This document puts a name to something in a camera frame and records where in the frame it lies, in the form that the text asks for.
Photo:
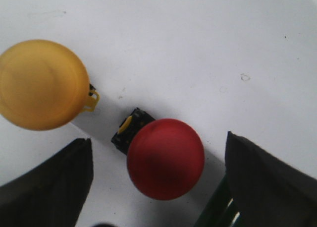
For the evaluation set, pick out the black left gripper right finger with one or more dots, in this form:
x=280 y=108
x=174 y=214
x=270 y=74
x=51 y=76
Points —
x=267 y=191

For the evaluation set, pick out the red button top corner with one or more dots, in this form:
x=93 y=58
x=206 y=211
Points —
x=165 y=157

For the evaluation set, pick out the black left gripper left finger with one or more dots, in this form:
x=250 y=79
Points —
x=53 y=193

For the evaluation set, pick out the green conveyor belt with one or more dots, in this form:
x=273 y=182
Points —
x=220 y=210

